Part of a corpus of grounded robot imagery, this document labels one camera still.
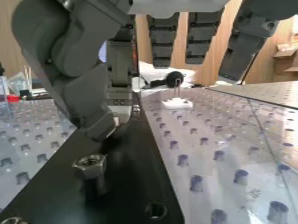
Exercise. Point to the flat white block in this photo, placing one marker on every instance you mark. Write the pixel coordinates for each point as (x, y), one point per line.
(176, 104)

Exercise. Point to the large steel hex nut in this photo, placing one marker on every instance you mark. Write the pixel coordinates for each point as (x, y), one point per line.
(89, 165)

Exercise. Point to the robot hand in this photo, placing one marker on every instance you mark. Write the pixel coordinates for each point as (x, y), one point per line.
(66, 50)

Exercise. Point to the black plate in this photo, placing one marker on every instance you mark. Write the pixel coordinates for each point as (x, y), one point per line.
(133, 186)

